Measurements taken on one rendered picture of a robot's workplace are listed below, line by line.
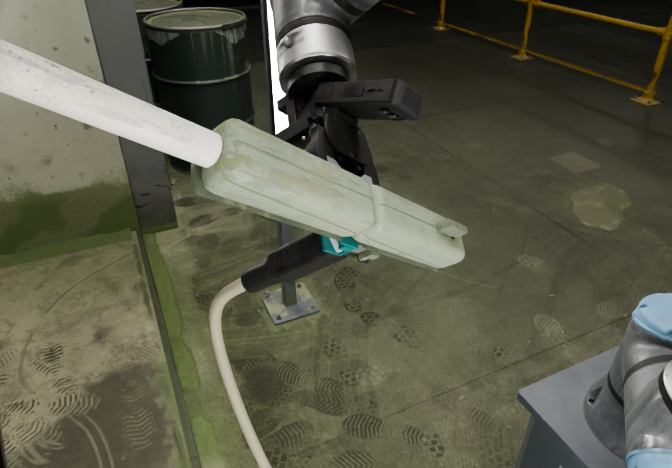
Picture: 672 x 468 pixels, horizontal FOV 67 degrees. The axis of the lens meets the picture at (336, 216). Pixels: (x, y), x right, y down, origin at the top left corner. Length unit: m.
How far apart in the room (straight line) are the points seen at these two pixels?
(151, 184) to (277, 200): 2.29
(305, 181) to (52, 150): 2.22
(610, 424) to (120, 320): 1.75
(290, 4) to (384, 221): 0.30
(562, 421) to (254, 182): 0.87
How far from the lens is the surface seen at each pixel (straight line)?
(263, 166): 0.34
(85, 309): 2.34
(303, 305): 2.17
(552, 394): 1.14
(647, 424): 0.85
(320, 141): 0.49
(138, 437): 1.83
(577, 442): 1.09
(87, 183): 2.61
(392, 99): 0.49
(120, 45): 2.41
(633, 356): 0.96
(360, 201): 0.42
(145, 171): 2.61
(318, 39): 0.58
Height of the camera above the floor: 1.47
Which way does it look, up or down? 32 degrees down
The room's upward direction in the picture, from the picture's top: straight up
